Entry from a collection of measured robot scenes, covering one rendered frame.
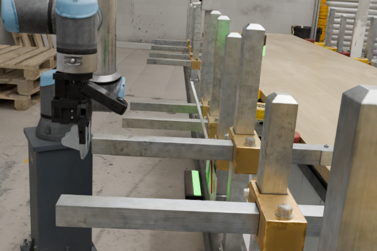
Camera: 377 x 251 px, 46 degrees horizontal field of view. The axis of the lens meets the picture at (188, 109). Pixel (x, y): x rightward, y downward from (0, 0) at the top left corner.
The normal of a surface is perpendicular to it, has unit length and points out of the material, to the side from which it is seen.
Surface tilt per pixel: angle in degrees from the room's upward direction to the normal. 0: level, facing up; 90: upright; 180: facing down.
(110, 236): 0
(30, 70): 90
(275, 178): 90
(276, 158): 90
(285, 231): 90
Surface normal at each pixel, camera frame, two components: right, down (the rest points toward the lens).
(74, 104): 0.03, 0.26
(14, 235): 0.07, -0.96
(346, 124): -1.00, -0.05
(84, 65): 0.58, 0.25
